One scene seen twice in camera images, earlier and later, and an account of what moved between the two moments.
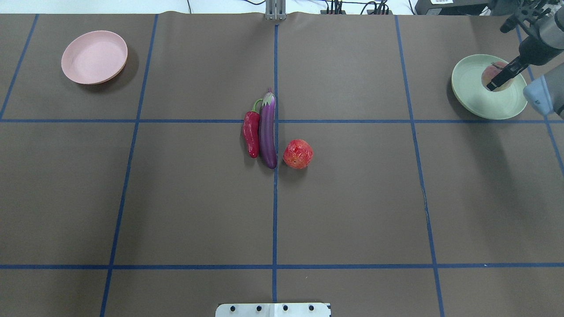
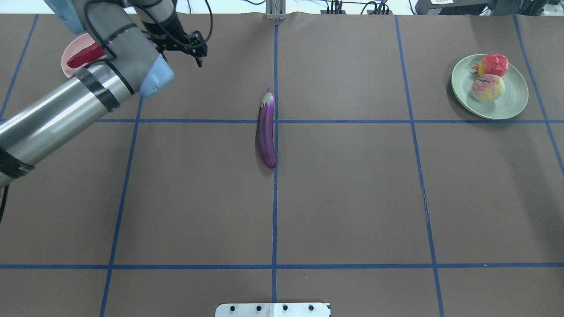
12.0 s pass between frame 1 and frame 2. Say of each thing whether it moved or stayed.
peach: moved
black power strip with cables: stayed
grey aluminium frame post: stayed
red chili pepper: moved
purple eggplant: stayed
